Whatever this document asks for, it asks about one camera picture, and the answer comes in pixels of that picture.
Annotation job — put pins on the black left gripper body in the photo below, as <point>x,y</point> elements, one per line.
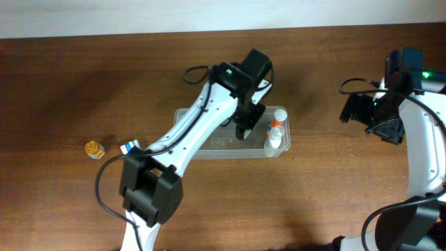
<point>249,116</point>

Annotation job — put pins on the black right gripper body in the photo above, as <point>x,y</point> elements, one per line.
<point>389,130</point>

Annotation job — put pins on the orange tube with white cap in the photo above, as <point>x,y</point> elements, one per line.
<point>279,116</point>

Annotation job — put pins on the white bottle with pink label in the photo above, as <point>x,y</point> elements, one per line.
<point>273,141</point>

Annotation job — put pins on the small jar with gold lid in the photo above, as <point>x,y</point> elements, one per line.
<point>94,150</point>

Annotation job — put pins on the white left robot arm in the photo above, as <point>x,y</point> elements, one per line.
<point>151,184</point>

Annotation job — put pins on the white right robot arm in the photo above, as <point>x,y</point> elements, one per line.
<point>407,105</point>

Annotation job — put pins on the clear plastic container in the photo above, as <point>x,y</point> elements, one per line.
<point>223,144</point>

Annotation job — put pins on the white toothpaste box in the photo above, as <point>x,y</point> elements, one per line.
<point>127,147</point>

